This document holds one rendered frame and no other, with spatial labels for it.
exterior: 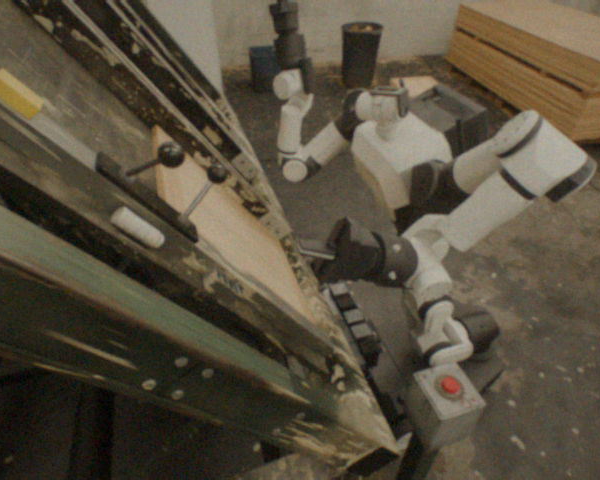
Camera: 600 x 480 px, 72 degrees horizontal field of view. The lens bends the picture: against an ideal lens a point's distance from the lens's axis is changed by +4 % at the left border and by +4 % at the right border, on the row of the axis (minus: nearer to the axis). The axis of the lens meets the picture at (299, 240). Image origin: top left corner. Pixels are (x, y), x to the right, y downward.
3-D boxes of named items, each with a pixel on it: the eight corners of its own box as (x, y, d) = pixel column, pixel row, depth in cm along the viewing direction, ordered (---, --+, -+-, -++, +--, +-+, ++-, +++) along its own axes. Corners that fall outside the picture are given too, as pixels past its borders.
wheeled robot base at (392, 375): (448, 317, 225) (463, 275, 203) (515, 403, 187) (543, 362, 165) (342, 346, 210) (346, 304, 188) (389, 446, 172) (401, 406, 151)
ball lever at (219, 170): (191, 234, 69) (236, 174, 72) (174, 222, 66) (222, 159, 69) (180, 229, 71) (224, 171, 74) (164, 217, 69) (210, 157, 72)
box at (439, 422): (467, 440, 103) (488, 404, 91) (425, 455, 100) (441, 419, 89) (439, 396, 112) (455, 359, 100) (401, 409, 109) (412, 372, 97)
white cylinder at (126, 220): (109, 226, 59) (152, 253, 64) (124, 214, 58) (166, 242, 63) (110, 214, 61) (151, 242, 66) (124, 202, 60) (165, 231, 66)
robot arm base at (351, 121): (356, 126, 135) (382, 100, 130) (375, 153, 129) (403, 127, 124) (331, 110, 123) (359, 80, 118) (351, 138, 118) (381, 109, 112)
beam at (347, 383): (365, 479, 96) (403, 455, 95) (342, 471, 88) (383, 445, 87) (218, 117, 257) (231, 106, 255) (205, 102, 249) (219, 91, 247)
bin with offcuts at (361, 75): (382, 89, 504) (390, 30, 462) (342, 91, 498) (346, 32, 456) (370, 75, 543) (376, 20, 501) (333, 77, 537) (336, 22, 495)
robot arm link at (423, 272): (416, 272, 64) (465, 278, 70) (391, 224, 71) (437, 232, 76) (377, 310, 71) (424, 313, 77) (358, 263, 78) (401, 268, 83)
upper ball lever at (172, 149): (124, 195, 62) (187, 170, 55) (103, 179, 59) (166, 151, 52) (133, 176, 64) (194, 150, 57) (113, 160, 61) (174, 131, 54)
